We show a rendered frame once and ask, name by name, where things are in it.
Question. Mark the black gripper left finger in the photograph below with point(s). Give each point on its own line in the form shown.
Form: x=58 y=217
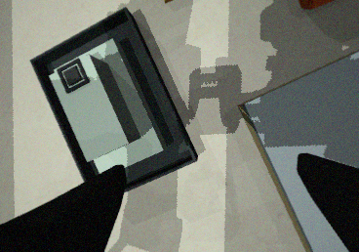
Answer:
x=80 y=220

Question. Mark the black rectangular tray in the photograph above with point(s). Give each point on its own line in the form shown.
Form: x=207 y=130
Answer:
x=122 y=27

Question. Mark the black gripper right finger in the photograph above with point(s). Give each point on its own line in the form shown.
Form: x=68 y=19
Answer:
x=334 y=188

